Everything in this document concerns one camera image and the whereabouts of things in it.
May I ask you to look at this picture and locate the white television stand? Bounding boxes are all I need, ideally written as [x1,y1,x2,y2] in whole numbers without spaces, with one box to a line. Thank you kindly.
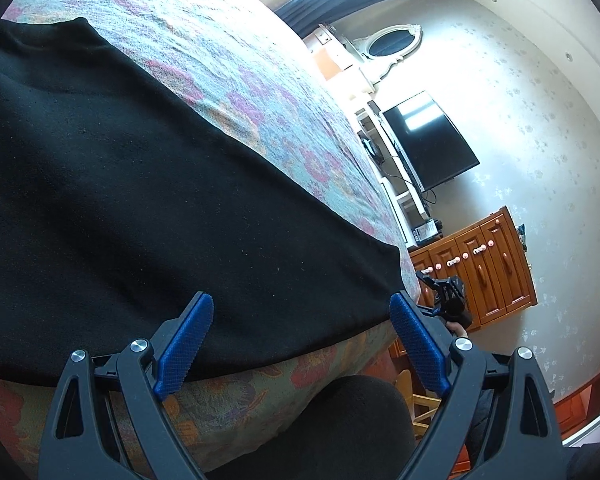
[355,100,435,249]

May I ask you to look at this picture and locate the black pants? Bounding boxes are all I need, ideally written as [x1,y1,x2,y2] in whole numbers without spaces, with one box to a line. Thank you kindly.
[0,17,401,386]

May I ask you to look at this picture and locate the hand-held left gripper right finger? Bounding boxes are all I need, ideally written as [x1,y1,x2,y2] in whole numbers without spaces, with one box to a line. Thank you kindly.
[389,291,566,480]

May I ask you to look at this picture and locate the white oval vanity mirror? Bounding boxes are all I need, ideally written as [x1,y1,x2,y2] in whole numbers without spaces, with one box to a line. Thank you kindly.
[362,24,423,82]

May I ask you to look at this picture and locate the wooden chair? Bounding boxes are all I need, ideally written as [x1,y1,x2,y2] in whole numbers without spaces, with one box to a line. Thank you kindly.
[390,340,462,442]

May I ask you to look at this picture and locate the wooden drawer cabinet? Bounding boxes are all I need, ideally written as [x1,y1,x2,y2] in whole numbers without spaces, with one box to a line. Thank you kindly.
[409,206,539,334]

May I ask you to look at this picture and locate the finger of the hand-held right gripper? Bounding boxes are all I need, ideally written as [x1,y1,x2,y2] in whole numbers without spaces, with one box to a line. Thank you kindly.
[414,268,438,292]

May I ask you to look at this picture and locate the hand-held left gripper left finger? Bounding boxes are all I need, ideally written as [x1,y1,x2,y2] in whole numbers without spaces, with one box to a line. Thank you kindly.
[38,291,216,480]

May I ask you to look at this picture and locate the floral bedspread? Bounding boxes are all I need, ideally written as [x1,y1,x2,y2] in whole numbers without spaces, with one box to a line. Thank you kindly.
[0,0,422,477]

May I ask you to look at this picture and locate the black flat television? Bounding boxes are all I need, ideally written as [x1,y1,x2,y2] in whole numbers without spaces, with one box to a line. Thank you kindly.
[382,91,481,192]

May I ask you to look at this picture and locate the person's dark trouser leg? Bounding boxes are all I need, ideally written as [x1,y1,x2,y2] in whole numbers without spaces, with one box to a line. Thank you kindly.
[215,375,417,480]

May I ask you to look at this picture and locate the small black device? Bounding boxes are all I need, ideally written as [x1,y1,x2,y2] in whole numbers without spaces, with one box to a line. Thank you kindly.
[362,132,384,162]

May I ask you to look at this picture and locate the cream vanity dresser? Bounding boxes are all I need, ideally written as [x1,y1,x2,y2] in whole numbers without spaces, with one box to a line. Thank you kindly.
[310,24,377,97]

